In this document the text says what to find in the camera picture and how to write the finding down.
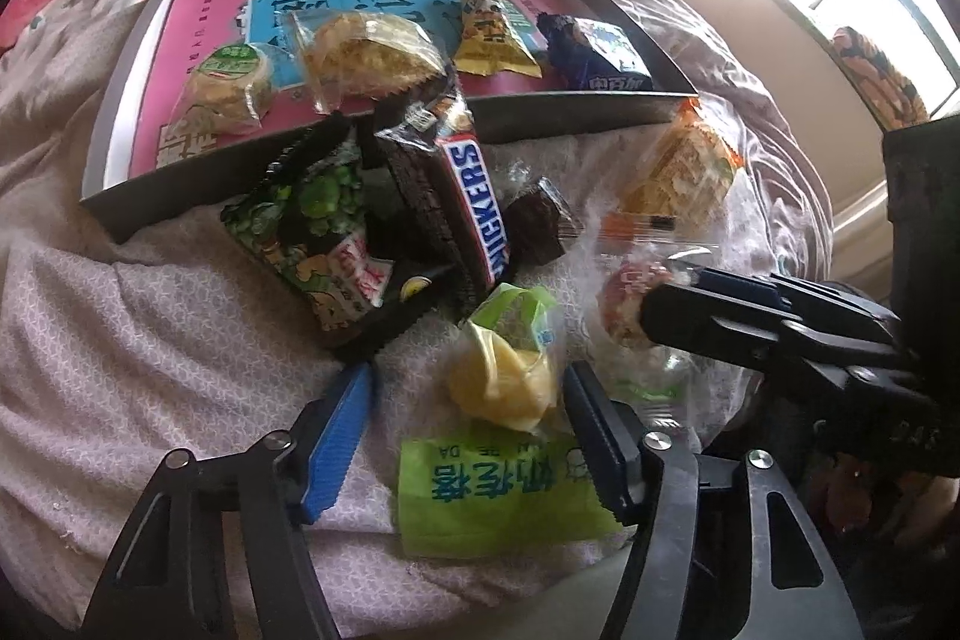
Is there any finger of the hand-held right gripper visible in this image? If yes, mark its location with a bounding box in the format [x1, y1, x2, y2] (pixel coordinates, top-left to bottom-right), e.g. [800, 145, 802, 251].
[690, 269, 905, 348]
[641, 284, 852, 386]

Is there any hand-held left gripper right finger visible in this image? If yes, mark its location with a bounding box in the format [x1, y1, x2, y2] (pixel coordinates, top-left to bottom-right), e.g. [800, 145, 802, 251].
[562, 361, 863, 640]

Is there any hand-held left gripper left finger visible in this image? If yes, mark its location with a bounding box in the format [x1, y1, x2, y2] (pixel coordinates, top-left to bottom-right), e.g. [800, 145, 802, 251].
[94, 361, 376, 640]

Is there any red white candy clear packet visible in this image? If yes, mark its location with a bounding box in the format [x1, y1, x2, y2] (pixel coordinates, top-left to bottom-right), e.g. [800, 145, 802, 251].
[577, 212, 721, 431]

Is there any orange cracker packet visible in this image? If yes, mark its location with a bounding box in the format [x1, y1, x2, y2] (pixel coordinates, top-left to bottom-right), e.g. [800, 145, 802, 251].
[619, 100, 743, 217]

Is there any small brown cake clear wrapper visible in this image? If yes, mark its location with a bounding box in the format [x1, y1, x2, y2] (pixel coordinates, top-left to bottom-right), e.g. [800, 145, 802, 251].
[504, 175, 584, 266]

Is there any green pea snack packet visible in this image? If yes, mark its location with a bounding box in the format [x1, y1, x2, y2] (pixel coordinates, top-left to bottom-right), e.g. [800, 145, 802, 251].
[219, 119, 451, 348]

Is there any dark grey tray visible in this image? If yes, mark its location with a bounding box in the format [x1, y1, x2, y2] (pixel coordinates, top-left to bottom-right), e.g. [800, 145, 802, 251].
[79, 0, 700, 245]

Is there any brown chocolate bar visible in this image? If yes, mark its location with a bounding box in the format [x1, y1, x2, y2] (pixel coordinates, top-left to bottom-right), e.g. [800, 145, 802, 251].
[373, 77, 518, 304]

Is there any blue cookie packet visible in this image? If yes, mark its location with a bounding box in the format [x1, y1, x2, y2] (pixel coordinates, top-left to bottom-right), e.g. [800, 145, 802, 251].
[536, 12, 653, 92]

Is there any yellow snack packet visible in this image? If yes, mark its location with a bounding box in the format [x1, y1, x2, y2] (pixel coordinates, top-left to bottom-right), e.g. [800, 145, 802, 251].
[450, 0, 542, 80]

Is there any round pastry with green label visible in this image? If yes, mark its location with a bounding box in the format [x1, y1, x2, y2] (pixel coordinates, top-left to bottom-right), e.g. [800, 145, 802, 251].
[169, 40, 297, 142]

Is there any flaky pastry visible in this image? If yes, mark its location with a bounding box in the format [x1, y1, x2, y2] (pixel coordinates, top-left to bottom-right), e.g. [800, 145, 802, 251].
[289, 8, 447, 112]

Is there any person's right hand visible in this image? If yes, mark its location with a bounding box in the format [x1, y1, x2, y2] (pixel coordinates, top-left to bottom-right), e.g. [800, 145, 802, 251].
[821, 452, 953, 551]

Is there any floral bed blanket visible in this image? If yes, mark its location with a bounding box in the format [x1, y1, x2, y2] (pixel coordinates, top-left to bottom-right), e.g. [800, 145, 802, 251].
[0, 0, 841, 640]

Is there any orange patterned cushion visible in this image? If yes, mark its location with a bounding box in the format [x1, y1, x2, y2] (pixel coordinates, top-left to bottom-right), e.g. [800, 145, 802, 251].
[829, 25, 935, 130]

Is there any pink book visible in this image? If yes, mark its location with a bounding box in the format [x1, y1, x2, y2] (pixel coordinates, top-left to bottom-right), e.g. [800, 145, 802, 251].
[127, 0, 653, 180]

